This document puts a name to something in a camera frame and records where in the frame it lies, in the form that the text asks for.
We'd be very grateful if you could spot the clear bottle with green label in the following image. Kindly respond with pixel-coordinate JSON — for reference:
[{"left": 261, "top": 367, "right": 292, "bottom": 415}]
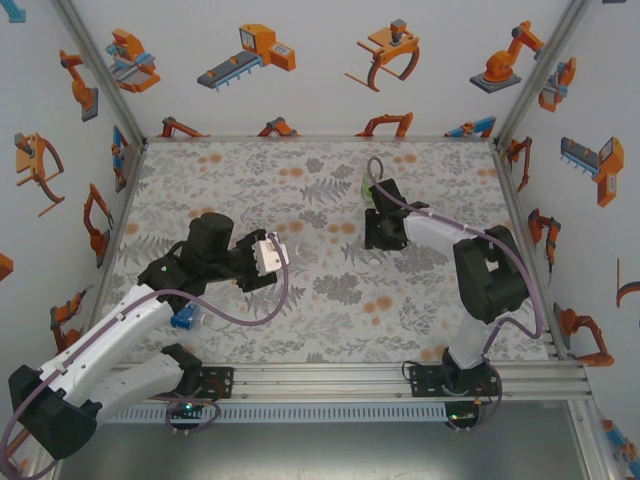
[{"left": 359, "top": 171, "right": 382, "bottom": 205}]

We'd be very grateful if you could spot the clear bottle with blue label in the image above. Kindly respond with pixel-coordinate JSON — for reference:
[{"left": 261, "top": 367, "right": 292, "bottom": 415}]
[{"left": 168, "top": 302, "right": 207, "bottom": 331}]

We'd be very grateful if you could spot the floral patterned table cover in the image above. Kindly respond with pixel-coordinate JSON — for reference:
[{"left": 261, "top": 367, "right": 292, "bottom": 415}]
[{"left": 97, "top": 139, "right": 559, "bottom": 366}]

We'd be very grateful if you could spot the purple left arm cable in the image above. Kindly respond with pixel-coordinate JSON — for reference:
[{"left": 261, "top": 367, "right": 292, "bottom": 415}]
[{"left": 0, "top": 232, "right": 292, "bottom": 479}]

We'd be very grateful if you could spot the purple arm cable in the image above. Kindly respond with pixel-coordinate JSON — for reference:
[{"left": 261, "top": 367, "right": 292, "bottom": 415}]
[
  {"left": 0, "top": 232, "right": 292, "bottom": 479},
  {"left": 367, "top": 155, "right": 546, "bottom": 435}
]

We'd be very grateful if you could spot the aluminium frame rail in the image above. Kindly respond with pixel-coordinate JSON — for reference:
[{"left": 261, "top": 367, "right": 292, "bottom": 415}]
[
  {"left": 91, "top": 142, "right": 149, "bottom": 314},
  {"left": 492, "top": 142, "right": 569, "bottom": 359},
  {"left": 144, "top": 133, "right": 499, "bottom": 145}
]

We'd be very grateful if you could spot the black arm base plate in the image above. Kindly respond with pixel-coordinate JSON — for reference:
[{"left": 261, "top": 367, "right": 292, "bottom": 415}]
[
  {"left": 405, "top": 363, "right": 449, "bottom": 397},
  {"left": 198, "top": 366, "right": 236, "bottom": 400}
]

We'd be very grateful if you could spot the slotted aluminium base rail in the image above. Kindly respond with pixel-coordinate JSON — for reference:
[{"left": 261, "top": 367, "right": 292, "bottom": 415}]
[{"left": 107, "top": 363, "right": 591, "bottom": 401}]

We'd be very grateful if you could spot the perforated grey cable duct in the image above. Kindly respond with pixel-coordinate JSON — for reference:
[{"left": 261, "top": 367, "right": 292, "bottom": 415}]
[{"left": 107, "top": 402, "right": 449, "bottom": 425}]

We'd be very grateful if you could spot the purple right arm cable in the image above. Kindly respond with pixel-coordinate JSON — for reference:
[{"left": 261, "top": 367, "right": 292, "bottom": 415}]
[{"left": 367, "top": 155, "right": 546, "bottom": 435}]

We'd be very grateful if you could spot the aluminium frame post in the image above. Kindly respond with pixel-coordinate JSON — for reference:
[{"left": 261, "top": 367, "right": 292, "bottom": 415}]
[
  {"left": 567, "top": 399, "right": 614, "bottom": 480},
  {"left": 492, "top": 0, "right": 596, "bottom": 149},
  {"left": 49, "top": 0, "right": 149, "bottom": 146},
  {"left": 19, "top": 449, "right": 64, "bottom": 480}
]

